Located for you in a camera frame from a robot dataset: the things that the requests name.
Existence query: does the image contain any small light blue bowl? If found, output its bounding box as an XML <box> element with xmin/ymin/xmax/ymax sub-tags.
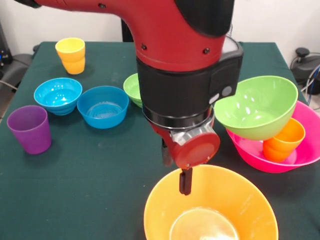
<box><xmin>33</xmin><ymin>77</ymin><xmax>83</xmax><ymax>116</ymax></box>

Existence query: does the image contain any large green bowl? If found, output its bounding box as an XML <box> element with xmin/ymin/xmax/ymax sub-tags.
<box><xmin>214</xmin><ymin>75</ymin><xmax>299</xmax><ymax>141</ymax></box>

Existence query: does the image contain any black computer tower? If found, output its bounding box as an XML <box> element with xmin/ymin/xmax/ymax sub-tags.
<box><xmin>0</xmin><ymin>21</ymin><xmax>13</xmax><ymax>66</ymax></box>

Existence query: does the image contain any yellow cup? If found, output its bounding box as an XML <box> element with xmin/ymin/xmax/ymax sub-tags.
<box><xmin>54</xmin><ymin>37</ymin><xmax>86</xmax><ymax>75</ymax></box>

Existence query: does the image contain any purple cup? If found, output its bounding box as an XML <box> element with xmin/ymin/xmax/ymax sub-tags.
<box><xmin>6</xmin><ymin>105</ymin><xmax>52</xmax><ymax>155</ymax></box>

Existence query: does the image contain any dark blue bowl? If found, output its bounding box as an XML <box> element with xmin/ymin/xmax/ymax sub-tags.
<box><xmin>76</xmin><ymin>85</ymin><xmax>130</xmax><ymax>130</ymax></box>

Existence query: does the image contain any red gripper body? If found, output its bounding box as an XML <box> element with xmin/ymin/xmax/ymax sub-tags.
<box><xmin>151</xmin><ymin>124</ymin><xmax>221</xmax><ymax>170</ymax></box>

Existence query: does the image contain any large pink bowl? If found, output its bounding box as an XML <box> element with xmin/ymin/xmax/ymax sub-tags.
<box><xmin>226</xmin><ymin>100</ymin><xmax>320</xmax><ymax>174</ymax></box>

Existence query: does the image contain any small green bowl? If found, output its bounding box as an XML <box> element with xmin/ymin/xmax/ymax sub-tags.
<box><xmin>122</xmin><ymin>73</ymin><xmax>144</xmax><ymax>108</ymax></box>

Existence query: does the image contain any large orange bowl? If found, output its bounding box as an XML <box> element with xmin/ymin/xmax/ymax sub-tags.
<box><xmin>143</xmin><ymin>164</ymin><xmax>279</xmax><ymax>240</ymax></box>

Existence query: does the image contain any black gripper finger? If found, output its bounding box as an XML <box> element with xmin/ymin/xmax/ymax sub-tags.
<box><xmin>179</xmin><ymin>167</ymin><xmax>193</xmax><ymax>196</ymax></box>
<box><xmin>161</xmin><ymin>139</ymin><xmax>173</xmax><ymax>168</ymax></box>

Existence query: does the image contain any dark green tablecloth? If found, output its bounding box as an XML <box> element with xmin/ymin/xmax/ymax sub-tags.
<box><xmin>0</xmin><ymin>41</ymin><xmax>320</xmax><ymax>240</ymax></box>

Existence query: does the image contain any orange cup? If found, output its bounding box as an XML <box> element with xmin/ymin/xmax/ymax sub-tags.
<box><xmin>262</xmin><ymin>117</ymin><xmax>306</xmax><ymax>163</ymax></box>

